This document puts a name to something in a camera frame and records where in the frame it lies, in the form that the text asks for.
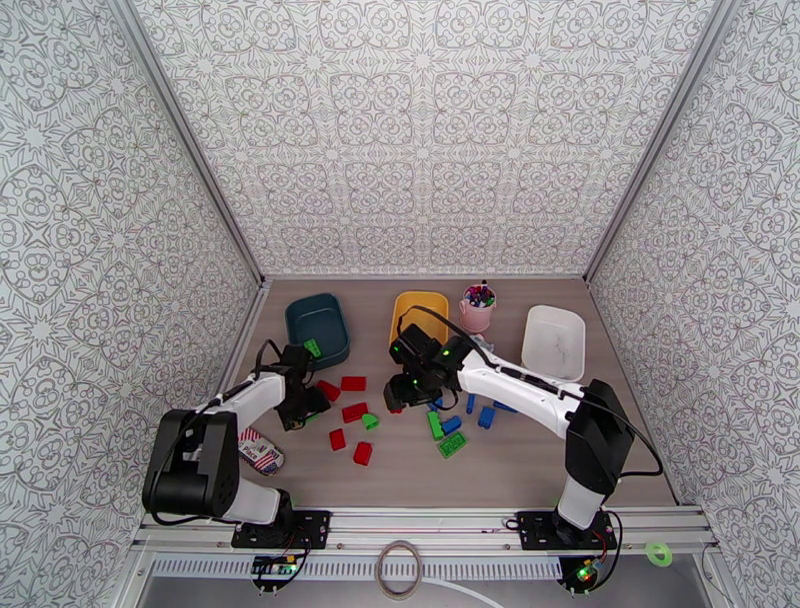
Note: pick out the teal plastic container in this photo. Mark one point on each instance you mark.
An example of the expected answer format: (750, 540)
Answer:
(325, 315)

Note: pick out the pink metal bucket cup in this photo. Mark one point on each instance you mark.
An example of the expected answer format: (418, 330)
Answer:
(477, 319)

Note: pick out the white plastic container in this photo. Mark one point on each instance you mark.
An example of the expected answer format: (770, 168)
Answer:
(553, 344)

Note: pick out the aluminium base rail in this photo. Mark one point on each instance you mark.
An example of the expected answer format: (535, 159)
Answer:
(425, 525)

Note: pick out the long green lego brick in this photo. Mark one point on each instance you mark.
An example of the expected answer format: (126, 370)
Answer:
(435, 427)

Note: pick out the right circuit board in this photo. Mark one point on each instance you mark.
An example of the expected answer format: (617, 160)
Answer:
(585, 572)

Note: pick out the white tube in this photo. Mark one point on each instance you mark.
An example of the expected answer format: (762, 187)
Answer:
(462, 590)

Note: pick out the colourful marker pens bunch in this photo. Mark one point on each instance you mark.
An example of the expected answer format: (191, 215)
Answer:
(479, 295)

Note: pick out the aluminium frame post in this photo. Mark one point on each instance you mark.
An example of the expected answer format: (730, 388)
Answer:
(662, 144)
(187, 144)

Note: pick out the stars and stripes snack packet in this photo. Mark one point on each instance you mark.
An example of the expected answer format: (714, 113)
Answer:
(262, 451)

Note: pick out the circuit board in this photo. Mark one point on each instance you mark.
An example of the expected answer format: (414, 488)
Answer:
(274, 567)
(585, 572)

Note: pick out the yellow plastic container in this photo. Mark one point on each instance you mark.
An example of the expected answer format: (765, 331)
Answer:
(425, 306)

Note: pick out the left circuit board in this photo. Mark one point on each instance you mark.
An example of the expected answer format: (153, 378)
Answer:
(274, 567)

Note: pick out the small grey box toy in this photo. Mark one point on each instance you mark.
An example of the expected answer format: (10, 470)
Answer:
(482, 342)

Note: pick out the blue lego brick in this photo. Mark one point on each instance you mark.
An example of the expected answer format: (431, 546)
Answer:
(486, 417)
(451, 425)
(470, 402)
(505, 407)
(435, 406)

